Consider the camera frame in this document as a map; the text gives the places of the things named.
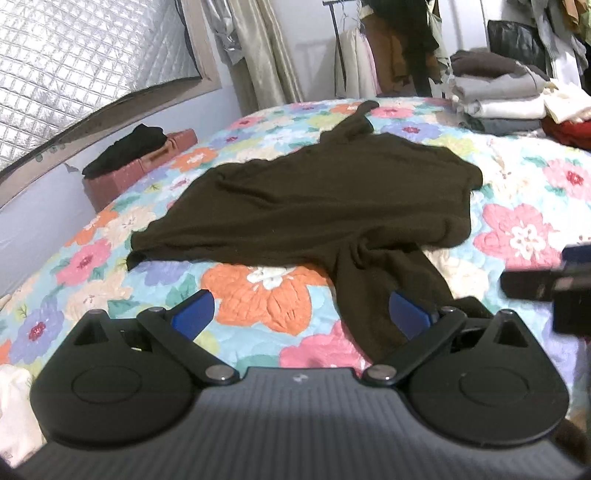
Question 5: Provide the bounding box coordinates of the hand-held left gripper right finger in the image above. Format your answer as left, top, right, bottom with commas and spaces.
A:
361, 291, 529, 387

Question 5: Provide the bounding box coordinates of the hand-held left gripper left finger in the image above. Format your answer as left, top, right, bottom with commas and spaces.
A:
73, 289, 241, 385

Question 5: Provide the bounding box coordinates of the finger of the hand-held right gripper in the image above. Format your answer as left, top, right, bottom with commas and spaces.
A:
501, 270, 565, 302

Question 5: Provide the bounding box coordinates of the dark brown sweater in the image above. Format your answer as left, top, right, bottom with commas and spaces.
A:
126, 99, 496, 366

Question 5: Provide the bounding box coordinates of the pile of mixed clothes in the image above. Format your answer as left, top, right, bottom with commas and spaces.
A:
507, 0, 591, 86

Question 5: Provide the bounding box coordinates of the clothes rack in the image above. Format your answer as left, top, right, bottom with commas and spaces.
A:
322, 0, 370, 99

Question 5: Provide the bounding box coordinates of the floral quilt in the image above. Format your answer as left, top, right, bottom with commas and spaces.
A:
0, 95, 591, 464

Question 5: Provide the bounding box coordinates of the pink storage box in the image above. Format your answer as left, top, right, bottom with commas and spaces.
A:
82, 129, 199, 214

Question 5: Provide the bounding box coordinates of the red cloth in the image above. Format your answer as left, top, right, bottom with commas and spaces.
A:
541, 115, 591, 152

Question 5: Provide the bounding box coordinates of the dark grey folded garment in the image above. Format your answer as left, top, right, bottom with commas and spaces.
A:
464, 114, 548, 136

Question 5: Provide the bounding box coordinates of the black cloth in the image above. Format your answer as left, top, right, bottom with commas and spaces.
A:
82, 124, 169, 178

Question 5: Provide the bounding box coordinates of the white folded garment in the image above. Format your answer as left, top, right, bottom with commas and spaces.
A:
459, 95, 550, 120

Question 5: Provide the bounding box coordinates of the cream cloth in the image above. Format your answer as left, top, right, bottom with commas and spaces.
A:
544, 79, 591, 124

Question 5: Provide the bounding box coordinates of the white cloth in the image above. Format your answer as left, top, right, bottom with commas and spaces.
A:
0, 364, 48, 468

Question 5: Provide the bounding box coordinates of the brown folded sweater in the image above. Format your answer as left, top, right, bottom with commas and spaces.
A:
449, 50, 539, 80

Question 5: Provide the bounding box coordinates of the black leather bag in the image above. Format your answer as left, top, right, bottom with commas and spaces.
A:
486, 19, 551, 75

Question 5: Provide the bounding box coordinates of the white hanging garment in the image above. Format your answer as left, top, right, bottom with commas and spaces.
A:
334, 21, 382, 99

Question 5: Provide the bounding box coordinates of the silver quilted window cover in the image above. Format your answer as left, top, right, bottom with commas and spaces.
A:
0, 0, 209, 169

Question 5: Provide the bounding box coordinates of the beige curtain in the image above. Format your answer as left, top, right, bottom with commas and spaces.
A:
203, 0, 306, 117

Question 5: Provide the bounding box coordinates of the black hanging garment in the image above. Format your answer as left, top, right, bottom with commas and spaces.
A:
362, 0, 440, 97

